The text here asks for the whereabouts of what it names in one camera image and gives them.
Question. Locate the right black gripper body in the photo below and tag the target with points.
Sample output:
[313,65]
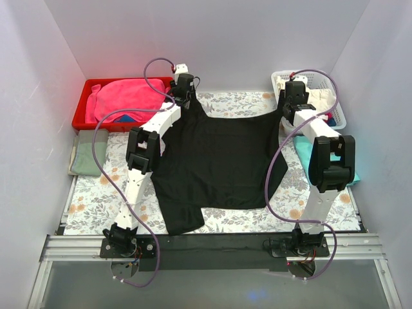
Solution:
[290,109]

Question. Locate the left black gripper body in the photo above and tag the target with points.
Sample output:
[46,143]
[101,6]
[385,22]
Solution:
[185,97]

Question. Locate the black t shirt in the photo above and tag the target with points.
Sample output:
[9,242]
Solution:
[213,163]

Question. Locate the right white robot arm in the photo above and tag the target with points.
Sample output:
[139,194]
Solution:
[331,166]

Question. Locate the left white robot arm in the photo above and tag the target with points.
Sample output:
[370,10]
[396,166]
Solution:
[142,158]

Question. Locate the cream crumpled shirt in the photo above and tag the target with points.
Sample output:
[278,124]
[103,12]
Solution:
[321,99]

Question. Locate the white plastic basket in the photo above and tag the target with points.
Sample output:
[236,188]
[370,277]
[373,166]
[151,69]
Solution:
[317,80]

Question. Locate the magenta cloth in basket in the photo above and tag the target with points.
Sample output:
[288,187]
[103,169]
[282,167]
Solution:
[330,116]

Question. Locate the teal folded shirt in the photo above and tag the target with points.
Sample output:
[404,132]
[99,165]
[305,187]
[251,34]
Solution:
[303,148]

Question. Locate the pink towel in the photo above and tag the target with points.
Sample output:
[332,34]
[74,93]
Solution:
[132,96]

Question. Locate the blue cloth in bin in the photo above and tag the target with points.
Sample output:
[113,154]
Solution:
[126,119]

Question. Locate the red plastic bin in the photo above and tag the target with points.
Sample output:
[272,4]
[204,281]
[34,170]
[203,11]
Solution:
[78,122]

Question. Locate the grey green folded shirt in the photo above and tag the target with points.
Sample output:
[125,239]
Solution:
[82,162]

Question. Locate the floral table mat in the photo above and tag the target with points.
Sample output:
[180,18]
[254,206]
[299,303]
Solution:
[95,202]

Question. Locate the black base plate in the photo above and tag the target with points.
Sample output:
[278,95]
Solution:
[245,251]

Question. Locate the aluminium rail frame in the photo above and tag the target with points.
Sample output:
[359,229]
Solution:
[73,275]

